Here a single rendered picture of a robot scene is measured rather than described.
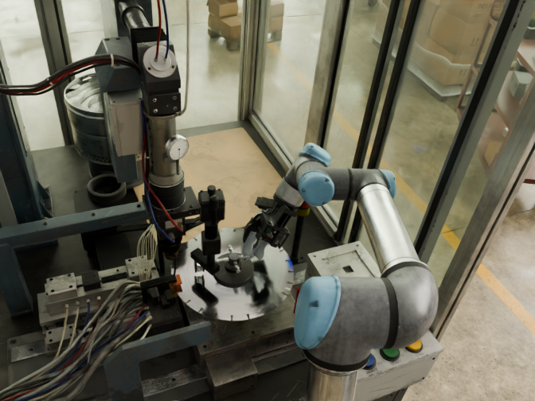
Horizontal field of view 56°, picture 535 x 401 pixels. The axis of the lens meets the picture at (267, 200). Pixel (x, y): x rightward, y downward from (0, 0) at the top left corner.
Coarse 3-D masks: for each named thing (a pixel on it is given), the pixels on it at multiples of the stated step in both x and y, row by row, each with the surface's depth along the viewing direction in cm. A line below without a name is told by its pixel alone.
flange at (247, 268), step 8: (224, 256) 138; (224, 264) 135; (240, 264) 134; (248, 264) 136; (224, 272) 133; (232, 272) 133; (240, 272) 134; (248, 272) 134; (224, 280) 131; (232, 280) 132; (240, 280) 132; (248, 280) 133
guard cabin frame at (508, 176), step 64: (256, 0) 199; (64, 64) 188; (320, 64) 160; (384, 64) 132; (64, 128) 205; (256, 128) 226; (320, 128) 170; (384, 128) 137; (512, 192) 102; (448, 320) 130
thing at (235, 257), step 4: (228, 248) 135; (232, 252) 134; (228, 256) 132; (232, 256) 132; (236, 256) 132; (240, 256) 133; (244, 256) 133; (248, 256) 133; (216, 260) 131; (220, 260) 131; (224, 260) 132; (228, 260) 132; (232, 260) 131; (236, 260) 132; (228, 264) 133; (232, 264) 132; (236, 264) 131; (236, 268) 130
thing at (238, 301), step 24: (192, 240) 143; (240, 240) 144; (192, 264) 136; (264, 264) 138; (288, 264) 139; (192, 288) 130; (216, 288) 130; (240, 288) 131; (264, 288) 132; (216, 312) 125; (240, 312) 125; (264, 312) 126
